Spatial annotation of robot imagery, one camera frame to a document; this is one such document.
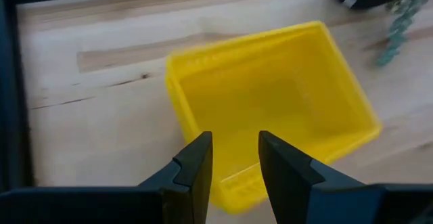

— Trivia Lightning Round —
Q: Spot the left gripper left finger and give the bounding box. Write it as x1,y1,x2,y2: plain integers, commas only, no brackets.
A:
137,131,214,224

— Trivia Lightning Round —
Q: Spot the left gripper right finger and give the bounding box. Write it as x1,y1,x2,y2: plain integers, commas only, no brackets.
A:
258,130,367,224

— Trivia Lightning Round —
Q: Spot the yellow slotted plastic basket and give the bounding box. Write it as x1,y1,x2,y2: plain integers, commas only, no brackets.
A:
164,20,383,215

